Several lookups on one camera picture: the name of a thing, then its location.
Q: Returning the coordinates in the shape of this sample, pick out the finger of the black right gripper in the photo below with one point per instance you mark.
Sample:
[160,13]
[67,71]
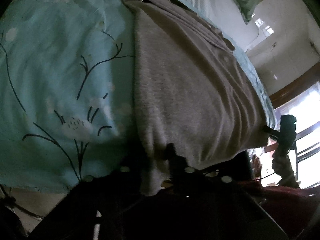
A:
[272,133]

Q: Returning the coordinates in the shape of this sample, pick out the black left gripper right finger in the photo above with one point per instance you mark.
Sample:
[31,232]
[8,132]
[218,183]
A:
[187,180]

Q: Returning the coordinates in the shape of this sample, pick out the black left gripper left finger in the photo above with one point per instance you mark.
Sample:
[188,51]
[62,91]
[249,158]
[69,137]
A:
[136,173]

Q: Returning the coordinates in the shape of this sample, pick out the grey-brown knit garment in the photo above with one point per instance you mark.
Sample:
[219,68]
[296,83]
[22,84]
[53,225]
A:
[189,91]

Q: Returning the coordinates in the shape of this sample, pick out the right hand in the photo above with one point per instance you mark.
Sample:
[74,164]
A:
[282,167]

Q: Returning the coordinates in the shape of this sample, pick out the light blue floral bedsheet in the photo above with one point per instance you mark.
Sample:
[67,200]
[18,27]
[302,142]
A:
[67,90]

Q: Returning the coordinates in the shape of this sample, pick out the white ribbed pillow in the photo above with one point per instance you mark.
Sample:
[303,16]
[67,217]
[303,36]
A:
[225,15]

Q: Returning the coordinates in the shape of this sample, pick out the dark wooden door frame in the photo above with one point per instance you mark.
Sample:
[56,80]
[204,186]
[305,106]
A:
[296,87]

